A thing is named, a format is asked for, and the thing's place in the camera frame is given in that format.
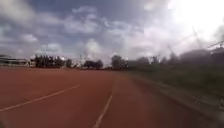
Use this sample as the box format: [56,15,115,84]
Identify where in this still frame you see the red running track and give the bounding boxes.
[0,66,221,128]

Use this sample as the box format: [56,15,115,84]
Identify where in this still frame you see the row of dark trees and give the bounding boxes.
[32,54,128,71]

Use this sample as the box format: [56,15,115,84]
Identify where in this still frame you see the grass strip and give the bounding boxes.
[122,67,224,98]

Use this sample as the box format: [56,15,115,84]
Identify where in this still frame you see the grey kerb strip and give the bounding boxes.
[133,75,224,123]

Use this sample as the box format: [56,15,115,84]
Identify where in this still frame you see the low flat-roofed building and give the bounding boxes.
[0,54,32,67]

